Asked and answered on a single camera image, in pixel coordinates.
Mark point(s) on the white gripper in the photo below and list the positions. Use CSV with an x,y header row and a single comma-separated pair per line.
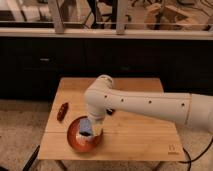
x,y
96,124

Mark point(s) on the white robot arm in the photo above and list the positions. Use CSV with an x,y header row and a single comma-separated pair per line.
x,y
193,110

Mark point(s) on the red ceramic cup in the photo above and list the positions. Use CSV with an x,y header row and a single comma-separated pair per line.
x,y
80,143

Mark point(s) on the wooden table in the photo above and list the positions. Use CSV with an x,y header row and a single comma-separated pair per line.
x,y
127,137

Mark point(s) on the dark red oblong object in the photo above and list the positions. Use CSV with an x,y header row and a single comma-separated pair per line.
x,y
62,112

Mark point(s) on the dark low cabinet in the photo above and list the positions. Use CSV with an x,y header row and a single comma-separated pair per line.
x,y
31,67

